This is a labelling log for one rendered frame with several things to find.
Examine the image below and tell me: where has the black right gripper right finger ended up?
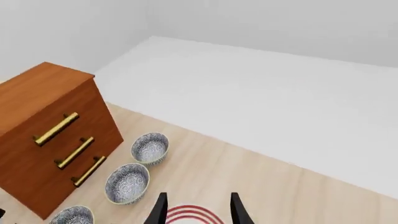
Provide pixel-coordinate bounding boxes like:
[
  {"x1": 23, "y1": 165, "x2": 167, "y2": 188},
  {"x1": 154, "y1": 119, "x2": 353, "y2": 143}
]
[{"x1": 230, "y1": 192, "x2": 256, "y2": 224}]

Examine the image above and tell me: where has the wooden cabinet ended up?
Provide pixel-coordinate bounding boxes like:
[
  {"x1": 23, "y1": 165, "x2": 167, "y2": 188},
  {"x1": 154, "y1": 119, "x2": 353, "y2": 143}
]
[{"x1": 0, "y1": 61, "x2": 124, "y2": 220}]

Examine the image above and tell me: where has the white plate with red rings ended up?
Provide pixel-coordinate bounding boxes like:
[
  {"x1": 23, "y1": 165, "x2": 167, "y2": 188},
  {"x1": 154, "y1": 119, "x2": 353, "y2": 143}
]
[{"x1": 142, "y1": 204, "x2": 226, "y2": 224}]

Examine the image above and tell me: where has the brass drawer handle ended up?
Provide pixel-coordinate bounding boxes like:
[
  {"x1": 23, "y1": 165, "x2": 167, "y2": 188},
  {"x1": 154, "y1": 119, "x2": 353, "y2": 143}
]
[
  {"x1": 53, "y1": 136, "x2": 95, "y2": 170},
  {"x1": 32, "y1": 112, "x2": 80, "y2": 147},
  {"x1": 71, "y1": 155, "x2": 107, "y2": 188}
]

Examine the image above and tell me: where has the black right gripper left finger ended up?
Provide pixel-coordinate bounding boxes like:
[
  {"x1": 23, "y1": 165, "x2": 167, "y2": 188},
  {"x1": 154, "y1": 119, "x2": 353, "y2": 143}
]
[{"x1": 144, "y1": 192, "x2": 169, "y2": 224}]

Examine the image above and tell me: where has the blue patterned bowl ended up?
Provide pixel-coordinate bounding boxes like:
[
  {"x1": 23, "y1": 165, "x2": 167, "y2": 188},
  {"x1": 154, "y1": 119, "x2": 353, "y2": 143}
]
[
  {"x1": 130, "y1": 132, "x2": 170, "y2": 164},
  {"x1": 48, "y1": 205, "x2": 95, "y2": 224},
  {"x1": 104, "y1": 162, "x2": 150, "y2": 206}
]

